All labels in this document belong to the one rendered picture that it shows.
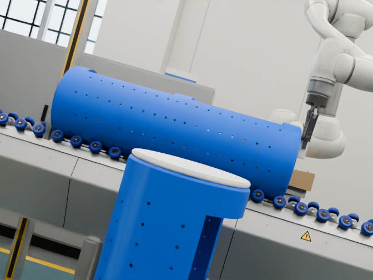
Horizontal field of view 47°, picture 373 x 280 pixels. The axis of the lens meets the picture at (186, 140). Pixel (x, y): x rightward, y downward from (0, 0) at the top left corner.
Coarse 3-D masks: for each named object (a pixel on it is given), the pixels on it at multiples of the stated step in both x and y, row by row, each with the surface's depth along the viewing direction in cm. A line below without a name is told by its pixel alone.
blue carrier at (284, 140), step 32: (64, 96) 152; (96, 96) 152; (128, 96) 152; (160, 96) 153; (64, 128) 156; (96, 128) 152; (128, 128) 150; (160, 128) 148; (192, 128) 146; (224, 128) 146; (256, 128) 146; (288, 128) 148; (192, 160) 148; (224, 160) 145; (256, 160) 143; (288, 160) 142
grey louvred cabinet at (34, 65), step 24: (0, 48) 309; (24, 48) 308; (48, 48) 307; (0, 72) 310; (24, 72) 308; (48, 72) 307; (120, 72) 304; (144, 72) 303; (0, 96) 310; (24, 96) 308; (48, 96) 307; (192, 96) 301; (0, 216) 310; (48, 240) 311; (72, 240) 306
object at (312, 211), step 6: (12, 120) 179; (30, 126) 178; (120, 156) 175; (288, 204) 165; (294, 204) 163; (294, 210) 165; (312, 210) 162; (330, 216) 162; (336, 216) 161; (336, 222) 163; (354, 222) 160; (354, 228) 162; (360, 228) 162
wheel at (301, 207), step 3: (297, 204) 145; (300, 204) 145; (303, 204) 145; (294, 207) 145; (297, 207) 144; (300, 207) 144; (303, 207) 145; (306, 207) 144; (297, 210) 144; (300, 210) 144; (303, 210) 144; (306, 210) 144; (300, 213) 143; (303, 213) 143
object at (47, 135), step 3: (51, 105) 163; (48, 117) 163; (48, 120) 163; (48, 123) 163; (48, 126) 163; (51, 126) 163; (48, 129) 163; (51, 129) 163; (45, 132) 163; (48, 132) 163; (51, 132) 164; (45, 135) 163; (48, 135) 163; (45, 138) 163; (48, 138) 163; (51, 138) 165
